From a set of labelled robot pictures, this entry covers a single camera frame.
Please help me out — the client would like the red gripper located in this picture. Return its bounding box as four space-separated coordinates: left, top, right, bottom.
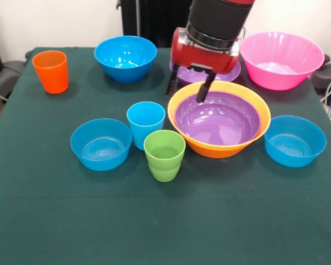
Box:
165 26 241 103

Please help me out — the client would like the purple plastic bowl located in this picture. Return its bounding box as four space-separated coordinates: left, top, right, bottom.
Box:
174 91 262 146
169 59 242 86

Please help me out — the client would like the light blue plastic cup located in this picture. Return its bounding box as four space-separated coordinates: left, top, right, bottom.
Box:
126 101 166 151

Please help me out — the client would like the shallow blue plastic bowl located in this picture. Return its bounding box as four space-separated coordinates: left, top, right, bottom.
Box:
70 118 133 172
264 115 327 168

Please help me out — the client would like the deep blue plastic bowl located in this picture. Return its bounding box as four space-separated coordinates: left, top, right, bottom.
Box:
94 35 158 84

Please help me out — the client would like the orange plastic bowl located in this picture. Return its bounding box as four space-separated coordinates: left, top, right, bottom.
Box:
167 80 271 160

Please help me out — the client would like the green plastic cup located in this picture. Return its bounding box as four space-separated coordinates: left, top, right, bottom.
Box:
143 129 186 182

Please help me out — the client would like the pink plastic bowl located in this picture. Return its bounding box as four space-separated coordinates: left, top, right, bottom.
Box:
239 31 325 92

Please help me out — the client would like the dark green tablecloth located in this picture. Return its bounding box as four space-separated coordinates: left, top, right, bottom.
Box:
0 46 331 265

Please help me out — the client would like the orange plastic cup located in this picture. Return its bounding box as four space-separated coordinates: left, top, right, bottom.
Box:
31 50 70 95

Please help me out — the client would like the black rounded equipment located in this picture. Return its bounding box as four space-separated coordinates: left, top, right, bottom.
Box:
310 54 331 95

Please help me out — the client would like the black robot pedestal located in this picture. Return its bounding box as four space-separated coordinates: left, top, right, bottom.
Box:
117 0 194 47

